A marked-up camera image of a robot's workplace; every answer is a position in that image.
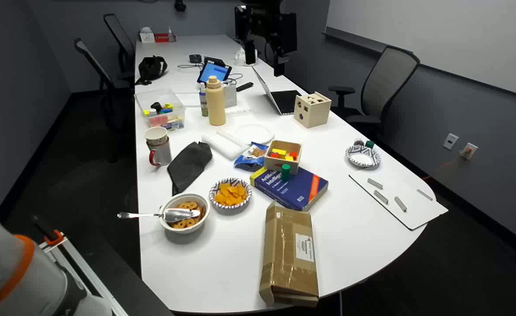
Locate metal spoon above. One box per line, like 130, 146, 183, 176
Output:
116, 208, 202, 225

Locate brown cardboard box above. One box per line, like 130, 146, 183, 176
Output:
258, 202, 321, 310

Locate flat white board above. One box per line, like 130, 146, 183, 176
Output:
348, 157, 449, 234

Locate white plate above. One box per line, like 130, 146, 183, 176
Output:
228, 122, 276, 148

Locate black bag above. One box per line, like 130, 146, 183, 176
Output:
135, 55, 169, 87

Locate small spray bottle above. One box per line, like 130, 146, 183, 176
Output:
197, 81, 211, 118

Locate white bowl of pretzels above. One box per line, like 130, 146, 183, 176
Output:
158, 192, 212, 236

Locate white plastic bag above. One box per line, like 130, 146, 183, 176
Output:
232, 46, 248, 67

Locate clear plastic toy bin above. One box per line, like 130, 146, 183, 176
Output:
135, 87, 188, 134

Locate beige wall outlet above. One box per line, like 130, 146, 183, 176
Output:
458, 141, 479, 162

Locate dark grey cloth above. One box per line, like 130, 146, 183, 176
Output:
165, 141, 214, 197

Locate grey laptop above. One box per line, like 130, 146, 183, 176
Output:
249, 64, 302, 116

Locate white wall outlet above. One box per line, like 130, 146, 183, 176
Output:
442, 132, 460, 152

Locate grey carton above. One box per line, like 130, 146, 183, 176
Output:
221, 78, 239, 109

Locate yellow block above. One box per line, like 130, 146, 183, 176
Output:
249, 166, 269, 183

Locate tablet with blue screen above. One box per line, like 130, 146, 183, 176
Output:
195, 57, 233, 87

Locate black office chair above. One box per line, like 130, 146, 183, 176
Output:
72, 37, 137, 137
102, 13, 139, 78

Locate grey mesh office chair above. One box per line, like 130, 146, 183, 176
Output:
326, 46, 421, 139

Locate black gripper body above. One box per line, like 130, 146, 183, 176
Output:
233, 0, 298, 58

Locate tan bottle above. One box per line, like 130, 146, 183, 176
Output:
204, 74, 228, 129

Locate coiled white cable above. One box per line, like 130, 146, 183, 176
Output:
344, 139, 383, 173

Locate wooden shape sorter cube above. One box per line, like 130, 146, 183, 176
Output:
293, 90, 334, 130

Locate wall whiteboard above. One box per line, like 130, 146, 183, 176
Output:
323, 0, 516, 102

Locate white stand with red clamp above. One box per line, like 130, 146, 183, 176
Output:
32, 216, 128, 316

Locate blue snack bag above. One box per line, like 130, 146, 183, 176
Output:
233, 141, 270, 173

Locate blue book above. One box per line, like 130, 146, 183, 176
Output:
251, 166, 330, 213

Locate paper cup with red handle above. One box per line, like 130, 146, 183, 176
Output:
144, 125, 174, 169

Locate patterned bowl of orange snacks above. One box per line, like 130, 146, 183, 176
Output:
209, 178, 253, 215

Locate red and white box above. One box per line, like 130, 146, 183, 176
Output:
153, 30, 177, 44

